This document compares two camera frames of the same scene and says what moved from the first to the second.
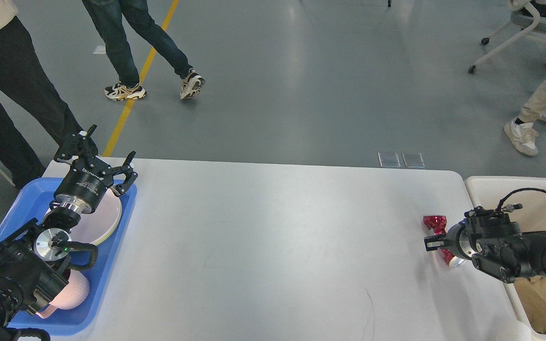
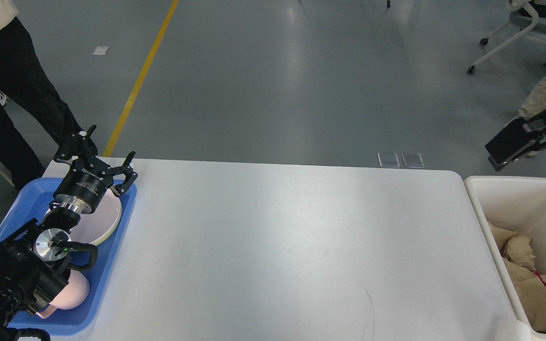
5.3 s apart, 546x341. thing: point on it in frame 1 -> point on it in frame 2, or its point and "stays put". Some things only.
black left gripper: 86,182 stays put
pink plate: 97,225 stays put
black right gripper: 463,238 -> 515,134
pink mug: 75,294 stays put
